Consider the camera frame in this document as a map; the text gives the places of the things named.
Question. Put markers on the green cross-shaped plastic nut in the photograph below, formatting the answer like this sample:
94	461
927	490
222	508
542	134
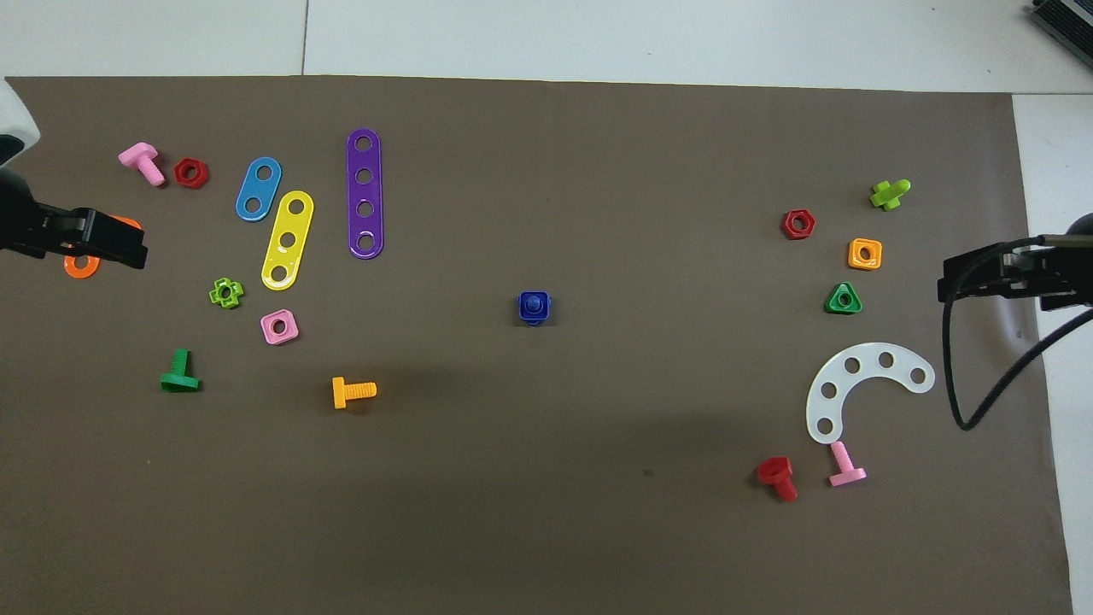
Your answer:
213	295

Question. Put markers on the purple four-hole plastic strip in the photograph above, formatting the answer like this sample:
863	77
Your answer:
365	193

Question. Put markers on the brown table mat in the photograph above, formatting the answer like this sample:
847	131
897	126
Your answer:
546	478

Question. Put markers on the pink square plastic nut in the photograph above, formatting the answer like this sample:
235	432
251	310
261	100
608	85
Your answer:
290	336

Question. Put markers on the yellow three-hole plastic strip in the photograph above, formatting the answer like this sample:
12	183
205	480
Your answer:
292	223

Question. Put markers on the dark green plastic bolt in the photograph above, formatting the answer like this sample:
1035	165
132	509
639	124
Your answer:
179	380

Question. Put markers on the blue plastic bolt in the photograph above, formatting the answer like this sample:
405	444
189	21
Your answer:
534	302

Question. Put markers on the orange plastic bolt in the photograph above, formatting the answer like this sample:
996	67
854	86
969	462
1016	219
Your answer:
340	393

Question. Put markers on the green triangular plastic nut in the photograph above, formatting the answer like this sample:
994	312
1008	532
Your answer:
832	307

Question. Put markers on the pink plastic bolt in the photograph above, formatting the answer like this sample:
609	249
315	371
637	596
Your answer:
847	477
137	156

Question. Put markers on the orange three-hole angled plate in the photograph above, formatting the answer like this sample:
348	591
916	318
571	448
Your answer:
82	275

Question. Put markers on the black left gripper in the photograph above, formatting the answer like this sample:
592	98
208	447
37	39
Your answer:
19	218

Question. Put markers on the red hexagonal plastic nut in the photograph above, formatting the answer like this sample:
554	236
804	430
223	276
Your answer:
786	225
180	173

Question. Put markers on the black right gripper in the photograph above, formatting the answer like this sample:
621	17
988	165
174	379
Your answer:
1067	278

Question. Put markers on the grey ribbed electronic device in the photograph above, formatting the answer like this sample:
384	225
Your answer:
1067	17

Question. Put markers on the white curved five-hole plate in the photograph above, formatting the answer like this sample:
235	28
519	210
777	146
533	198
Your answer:
869	363

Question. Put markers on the blue two-hole plastic strip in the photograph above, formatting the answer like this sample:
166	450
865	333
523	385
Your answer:
258	190

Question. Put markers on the lime green cross-head bolt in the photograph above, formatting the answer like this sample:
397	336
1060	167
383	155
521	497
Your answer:
888	196

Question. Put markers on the blue square plastic nut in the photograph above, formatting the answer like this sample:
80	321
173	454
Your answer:
523	313

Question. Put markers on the red plastic bolt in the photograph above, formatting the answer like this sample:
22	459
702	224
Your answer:
774	470

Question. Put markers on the orange square plastic nut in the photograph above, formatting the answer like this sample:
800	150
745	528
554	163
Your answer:
853	254

